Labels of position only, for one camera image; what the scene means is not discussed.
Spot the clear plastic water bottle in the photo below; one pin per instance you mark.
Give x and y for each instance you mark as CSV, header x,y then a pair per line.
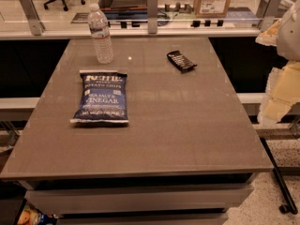
x,y
100,34

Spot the grey table drawer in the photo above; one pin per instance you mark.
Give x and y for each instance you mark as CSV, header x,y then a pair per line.
x,y
138,199

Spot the cardboard box with label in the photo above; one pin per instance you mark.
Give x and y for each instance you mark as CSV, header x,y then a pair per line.
x,y
211,8

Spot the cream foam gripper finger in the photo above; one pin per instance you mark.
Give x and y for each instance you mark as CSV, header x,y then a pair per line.
x,y
269,37
281,93

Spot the black floor bar with wheel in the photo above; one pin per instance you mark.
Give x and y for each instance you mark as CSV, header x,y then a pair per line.
x,y
279,172

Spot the blue kettle chips bag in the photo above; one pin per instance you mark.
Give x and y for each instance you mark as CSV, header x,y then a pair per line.
x,y
103,98

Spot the snack bin with fruit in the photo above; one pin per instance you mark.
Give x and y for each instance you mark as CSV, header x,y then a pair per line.
x,y
31,216

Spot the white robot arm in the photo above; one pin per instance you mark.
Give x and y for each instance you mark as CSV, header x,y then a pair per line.
x,y
288,42

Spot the left metal glass bracket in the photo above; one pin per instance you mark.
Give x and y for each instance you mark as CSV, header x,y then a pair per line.
x,y
35,24

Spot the middle metal glass bracket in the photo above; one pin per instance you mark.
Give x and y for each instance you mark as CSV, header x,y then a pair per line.
x,y
152,16

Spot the right metal glass bracket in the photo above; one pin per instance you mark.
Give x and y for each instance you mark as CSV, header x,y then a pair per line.
x,y
266,13

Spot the black rxbar chocolate bar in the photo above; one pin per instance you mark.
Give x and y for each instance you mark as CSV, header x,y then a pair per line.
x,y
180,61

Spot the metal glass bracket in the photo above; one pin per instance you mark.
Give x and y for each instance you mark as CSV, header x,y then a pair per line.
x,y
266,13
35,24
152,16

